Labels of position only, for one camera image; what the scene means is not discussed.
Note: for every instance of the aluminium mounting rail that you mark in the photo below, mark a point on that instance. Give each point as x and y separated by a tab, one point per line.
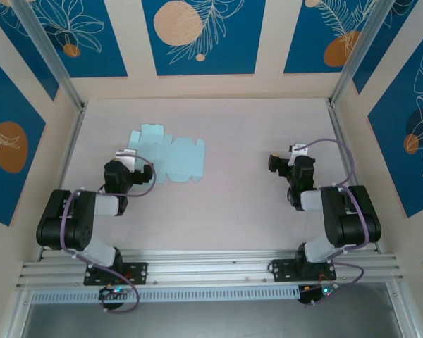
204	262

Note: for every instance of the light blue paper box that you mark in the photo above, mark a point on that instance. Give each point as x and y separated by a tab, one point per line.
179	162

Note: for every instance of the blue poster white flower drawing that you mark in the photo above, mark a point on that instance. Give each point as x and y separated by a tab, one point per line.
102	53

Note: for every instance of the aluminium side rail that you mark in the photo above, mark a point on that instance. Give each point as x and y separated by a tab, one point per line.
338	123
68	155

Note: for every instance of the blue poster fern orange circle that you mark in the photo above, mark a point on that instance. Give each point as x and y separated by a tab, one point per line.
303	35

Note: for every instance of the short aluminium frame post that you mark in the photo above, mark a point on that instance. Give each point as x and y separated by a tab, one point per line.
17	317
407	313

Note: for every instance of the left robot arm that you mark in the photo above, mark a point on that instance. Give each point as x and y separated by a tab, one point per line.
74	225

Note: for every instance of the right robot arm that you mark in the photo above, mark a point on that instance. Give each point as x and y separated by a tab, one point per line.
352	225

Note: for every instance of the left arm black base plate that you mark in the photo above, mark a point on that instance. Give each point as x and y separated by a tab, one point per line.
137	273

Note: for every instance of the blue poster orange disc lily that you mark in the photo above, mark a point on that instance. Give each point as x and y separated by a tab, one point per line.
7	183

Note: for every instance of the grey metal panel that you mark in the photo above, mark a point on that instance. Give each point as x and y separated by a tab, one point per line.
215	322

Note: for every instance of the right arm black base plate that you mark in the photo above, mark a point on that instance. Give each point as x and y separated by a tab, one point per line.
280	269

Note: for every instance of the blue poster large peach circle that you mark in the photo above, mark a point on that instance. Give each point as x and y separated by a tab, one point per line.
232	53

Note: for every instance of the blue poster dark circle lily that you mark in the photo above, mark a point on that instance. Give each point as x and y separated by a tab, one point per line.
391	158

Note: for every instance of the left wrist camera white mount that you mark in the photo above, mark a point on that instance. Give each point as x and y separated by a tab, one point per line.
126	156

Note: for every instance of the blue poster white line drawing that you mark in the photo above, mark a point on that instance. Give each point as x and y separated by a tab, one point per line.
24	60
402	28

